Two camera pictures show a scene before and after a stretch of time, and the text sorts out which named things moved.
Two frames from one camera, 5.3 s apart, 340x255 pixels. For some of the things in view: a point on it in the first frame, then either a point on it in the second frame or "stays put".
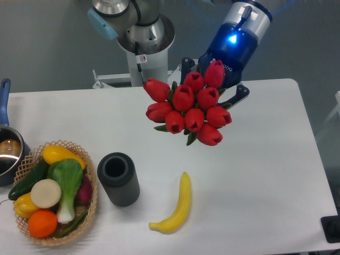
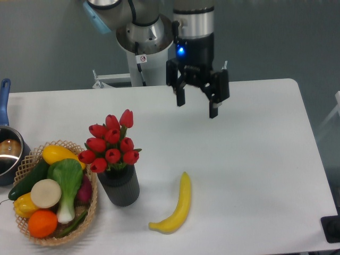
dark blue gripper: x=234 y=47 to x=193 y=65
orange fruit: x=42 y=223 stays put
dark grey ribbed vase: x=117 y=171 stays put
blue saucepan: x=14 y=150 stays put
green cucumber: x=37 y=173 stays put
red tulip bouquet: x=191 y=107 to x=108 y=148
